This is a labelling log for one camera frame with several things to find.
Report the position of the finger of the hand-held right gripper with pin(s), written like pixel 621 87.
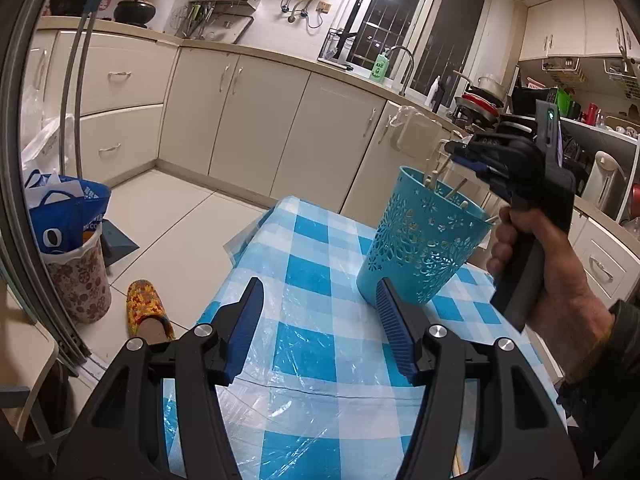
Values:
pixel 487 177
pixel 465 150

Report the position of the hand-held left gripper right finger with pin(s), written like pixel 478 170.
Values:
pixel 395 330

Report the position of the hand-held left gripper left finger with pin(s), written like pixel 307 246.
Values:
pixel 245 330

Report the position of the blue perforated utensil holder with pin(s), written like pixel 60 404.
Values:
pixel 425 250

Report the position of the person's right forearm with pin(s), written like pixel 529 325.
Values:
pixel 615 385

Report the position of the person's right hand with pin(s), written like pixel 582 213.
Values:
pixel 565 300

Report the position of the red rimmed black pan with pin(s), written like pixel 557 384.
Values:
pixel 477 105

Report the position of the white hanging plastic bag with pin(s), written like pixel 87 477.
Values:
pixel 407 130

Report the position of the white spray bottle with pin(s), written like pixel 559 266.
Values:
pixel 434 94

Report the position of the blue white checked tablecloth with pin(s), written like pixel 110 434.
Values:
pixel 310 350

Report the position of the white electric kettle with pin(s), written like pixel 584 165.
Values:
pixel 602 180

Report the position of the aluminium cooking pot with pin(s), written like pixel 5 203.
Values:
pixel 490 86

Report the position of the green cutting board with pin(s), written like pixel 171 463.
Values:
pixel 564 102

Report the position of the red bottle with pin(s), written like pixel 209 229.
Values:
pixel 592 114

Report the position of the pink plastic basket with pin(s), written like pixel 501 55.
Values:
pixel 537 83

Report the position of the chrome kitchen faucet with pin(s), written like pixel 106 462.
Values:
pixel 407 67

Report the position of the yellow knitted slipper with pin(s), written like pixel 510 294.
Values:
pixel 142 300

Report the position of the green dish soap bottle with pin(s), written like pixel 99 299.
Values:
pixel 379 67

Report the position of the dark barred window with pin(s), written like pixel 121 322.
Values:
pixel 415 20

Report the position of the floral trash bin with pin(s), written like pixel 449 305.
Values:
pixel 80 285

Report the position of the cream kitchen base cabinet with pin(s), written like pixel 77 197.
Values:
pixel 260 125

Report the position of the blue shopping bag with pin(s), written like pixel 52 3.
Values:
pixel 55 220

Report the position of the white cutting board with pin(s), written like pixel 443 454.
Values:
pixel 241 29

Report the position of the grey metal pole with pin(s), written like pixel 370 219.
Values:
pixel 67 85
pixel 87 60

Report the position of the black wok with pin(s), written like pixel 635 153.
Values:
pixel 136 10

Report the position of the cream wall cabinet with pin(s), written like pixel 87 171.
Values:
pixel 565 30

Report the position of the metal wall utensil rack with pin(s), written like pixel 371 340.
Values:
pixel 220 2

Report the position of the grey sliding door frame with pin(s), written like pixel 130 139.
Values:
pixel 15 160

